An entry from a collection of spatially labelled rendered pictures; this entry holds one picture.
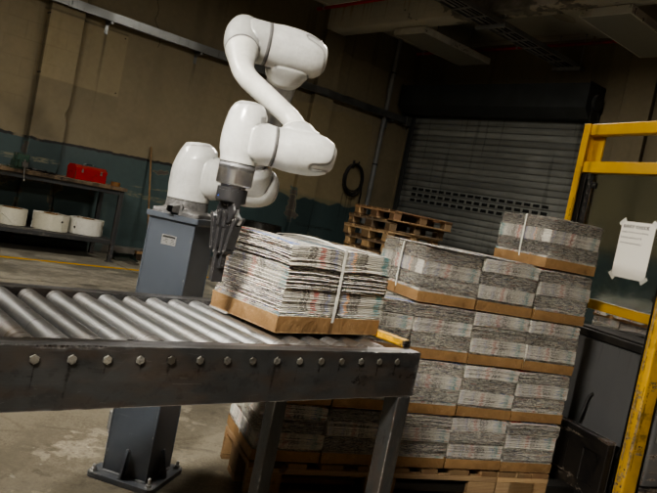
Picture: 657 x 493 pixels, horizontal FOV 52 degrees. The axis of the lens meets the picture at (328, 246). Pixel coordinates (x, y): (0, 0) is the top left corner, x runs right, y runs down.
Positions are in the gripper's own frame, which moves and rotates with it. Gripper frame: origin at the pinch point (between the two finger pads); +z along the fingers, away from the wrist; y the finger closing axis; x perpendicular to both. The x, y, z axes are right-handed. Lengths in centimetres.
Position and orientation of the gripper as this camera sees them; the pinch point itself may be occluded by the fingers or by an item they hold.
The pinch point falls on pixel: (217, 267)
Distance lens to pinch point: 170.2
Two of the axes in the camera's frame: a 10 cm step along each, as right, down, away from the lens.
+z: -2.0, 9.8, 0.5
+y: -6.3, -1.7, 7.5
